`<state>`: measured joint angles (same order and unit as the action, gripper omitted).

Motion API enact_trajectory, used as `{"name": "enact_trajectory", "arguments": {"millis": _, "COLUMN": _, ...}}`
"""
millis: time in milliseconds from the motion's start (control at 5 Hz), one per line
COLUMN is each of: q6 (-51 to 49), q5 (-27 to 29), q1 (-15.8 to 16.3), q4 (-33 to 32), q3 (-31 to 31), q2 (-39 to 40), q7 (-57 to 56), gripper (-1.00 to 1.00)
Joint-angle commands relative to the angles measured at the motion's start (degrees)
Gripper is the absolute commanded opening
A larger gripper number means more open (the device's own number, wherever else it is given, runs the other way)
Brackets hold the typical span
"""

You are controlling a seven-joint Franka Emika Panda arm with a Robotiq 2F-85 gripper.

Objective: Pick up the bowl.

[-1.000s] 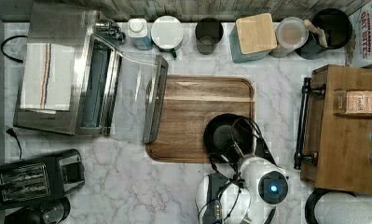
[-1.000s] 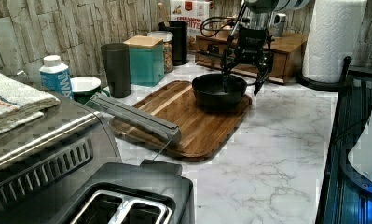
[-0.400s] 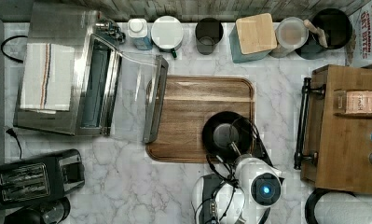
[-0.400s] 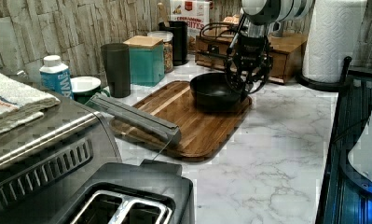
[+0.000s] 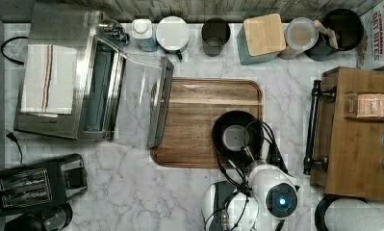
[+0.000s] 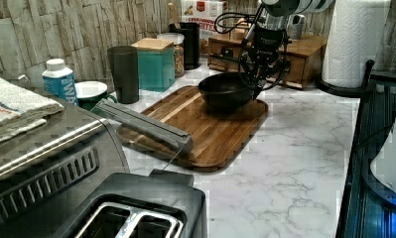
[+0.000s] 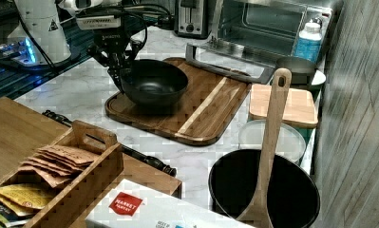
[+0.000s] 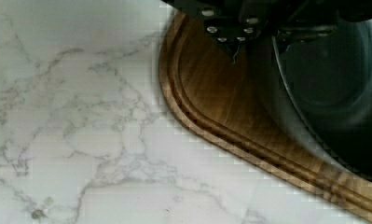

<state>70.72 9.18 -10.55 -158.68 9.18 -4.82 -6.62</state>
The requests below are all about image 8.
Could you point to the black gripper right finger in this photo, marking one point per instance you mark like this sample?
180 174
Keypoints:
298 21

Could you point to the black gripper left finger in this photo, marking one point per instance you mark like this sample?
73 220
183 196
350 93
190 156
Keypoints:
229 23

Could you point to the black bowl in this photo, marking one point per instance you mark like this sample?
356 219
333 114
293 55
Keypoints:
328 82

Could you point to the dark wooden cutting board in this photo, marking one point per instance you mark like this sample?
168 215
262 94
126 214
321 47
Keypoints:
216 99

